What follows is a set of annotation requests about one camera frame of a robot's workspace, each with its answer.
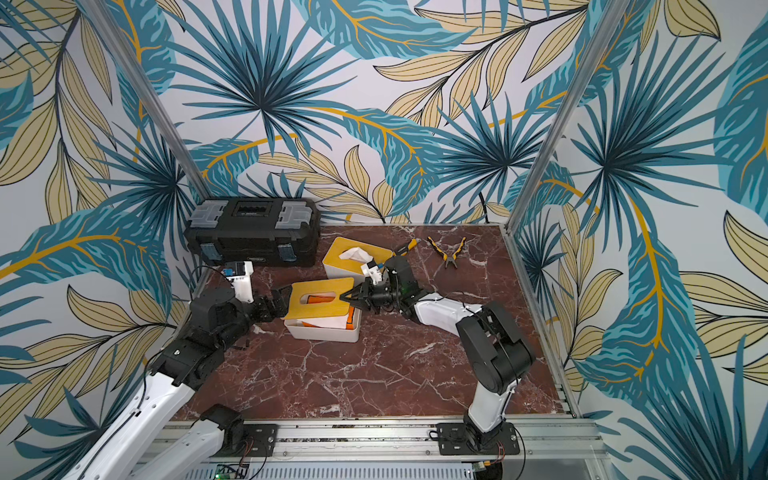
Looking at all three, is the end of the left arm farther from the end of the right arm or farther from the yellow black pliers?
the yellow black pliers

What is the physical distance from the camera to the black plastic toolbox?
3.17 feet

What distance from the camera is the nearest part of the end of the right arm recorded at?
2.36 feet

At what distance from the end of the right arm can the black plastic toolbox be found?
0.93ft
